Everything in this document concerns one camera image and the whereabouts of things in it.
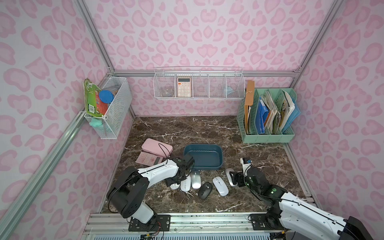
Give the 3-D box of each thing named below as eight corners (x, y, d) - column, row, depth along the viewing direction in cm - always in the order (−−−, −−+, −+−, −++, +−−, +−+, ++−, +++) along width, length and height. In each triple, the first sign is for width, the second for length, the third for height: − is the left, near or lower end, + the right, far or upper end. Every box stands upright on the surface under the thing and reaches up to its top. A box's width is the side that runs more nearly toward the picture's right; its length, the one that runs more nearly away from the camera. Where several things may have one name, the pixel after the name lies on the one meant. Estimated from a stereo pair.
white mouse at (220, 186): (221, 198, 82) (222, 197, 81) (210, 179, 89) (210, 178, 87) (230, 193, 84) (231, 192, 82) (218, 175, 91) (219, 174, 89)
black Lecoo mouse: (195, 194, 84) (195, 193, 82) (205, 180, 89) (205, 179, 87) (204, 201, 82) (204, 200, 80) (214, 187, 86) (214, 185, 84)
